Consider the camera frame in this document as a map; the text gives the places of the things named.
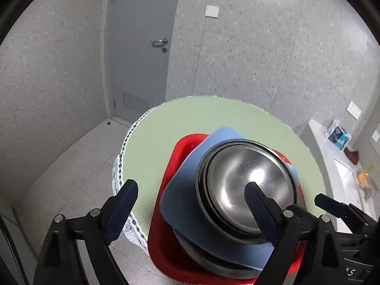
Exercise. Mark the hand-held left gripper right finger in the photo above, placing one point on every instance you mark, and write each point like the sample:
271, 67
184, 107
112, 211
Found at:
262, 213

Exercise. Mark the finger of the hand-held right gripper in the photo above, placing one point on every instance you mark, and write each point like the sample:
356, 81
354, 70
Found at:
332, 206

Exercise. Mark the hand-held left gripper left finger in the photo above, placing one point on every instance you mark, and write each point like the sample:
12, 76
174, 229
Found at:
123, 210

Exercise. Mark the red plastic basin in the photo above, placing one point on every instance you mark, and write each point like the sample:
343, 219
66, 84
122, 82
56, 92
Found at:
166, 243

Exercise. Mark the blue plastic bowl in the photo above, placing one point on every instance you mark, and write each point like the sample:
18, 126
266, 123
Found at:
184, 190

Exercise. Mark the large steel bowl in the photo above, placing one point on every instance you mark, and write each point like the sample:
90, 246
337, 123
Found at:
202, 258

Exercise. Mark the white sink basin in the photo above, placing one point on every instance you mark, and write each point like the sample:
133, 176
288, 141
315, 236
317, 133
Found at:
347, 184

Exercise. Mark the orange cup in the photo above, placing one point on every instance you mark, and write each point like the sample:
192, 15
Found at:
362, 177

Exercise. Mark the small green object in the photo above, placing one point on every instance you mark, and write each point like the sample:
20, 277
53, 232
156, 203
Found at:
369, 168

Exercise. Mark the brown cloth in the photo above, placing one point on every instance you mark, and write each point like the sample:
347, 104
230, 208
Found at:
352, 156

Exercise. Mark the white washbasin counter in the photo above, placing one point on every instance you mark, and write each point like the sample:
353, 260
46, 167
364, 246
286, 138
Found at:
320, 142

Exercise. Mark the blue tissue pack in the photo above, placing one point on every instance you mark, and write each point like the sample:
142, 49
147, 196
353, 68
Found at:
338, 135

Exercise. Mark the door vent grille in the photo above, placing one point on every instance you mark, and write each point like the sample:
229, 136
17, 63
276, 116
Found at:
136, 102

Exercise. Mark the round table with green cloth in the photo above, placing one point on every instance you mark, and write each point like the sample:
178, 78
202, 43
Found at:
193, 118

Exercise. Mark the grey door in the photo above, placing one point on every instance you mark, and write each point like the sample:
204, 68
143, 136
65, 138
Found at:
136, 20

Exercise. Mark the white wall socket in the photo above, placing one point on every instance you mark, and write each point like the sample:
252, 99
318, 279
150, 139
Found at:
351, 107
358, 111

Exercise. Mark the wall mirror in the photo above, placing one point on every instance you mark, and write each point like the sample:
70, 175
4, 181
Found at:
374, 95

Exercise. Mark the white light switch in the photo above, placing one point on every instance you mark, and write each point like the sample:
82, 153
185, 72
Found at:
212, 11

